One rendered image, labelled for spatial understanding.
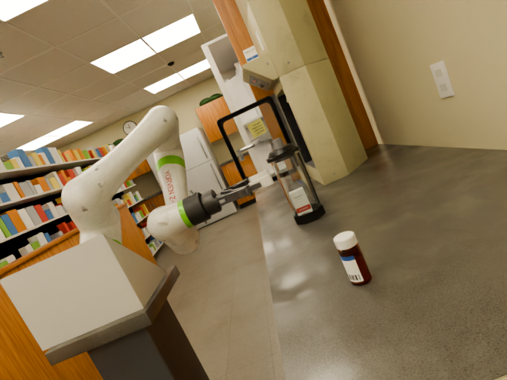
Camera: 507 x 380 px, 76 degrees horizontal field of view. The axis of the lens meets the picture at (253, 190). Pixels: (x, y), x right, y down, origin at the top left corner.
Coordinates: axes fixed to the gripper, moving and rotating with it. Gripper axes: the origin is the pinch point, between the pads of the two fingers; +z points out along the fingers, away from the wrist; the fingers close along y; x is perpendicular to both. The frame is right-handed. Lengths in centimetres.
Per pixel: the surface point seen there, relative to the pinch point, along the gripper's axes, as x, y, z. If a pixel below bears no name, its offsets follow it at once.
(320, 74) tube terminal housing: -24, 39, 37
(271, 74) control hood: -31.4, 33.1, 18.5
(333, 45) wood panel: -36, 71, 57
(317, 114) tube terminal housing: -10.0, 33.0, 28.9
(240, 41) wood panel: -57, 70, 16
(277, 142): -8.4, -1.0, 7.5
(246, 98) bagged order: -40, 171, 11
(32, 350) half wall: 51, 82, -175
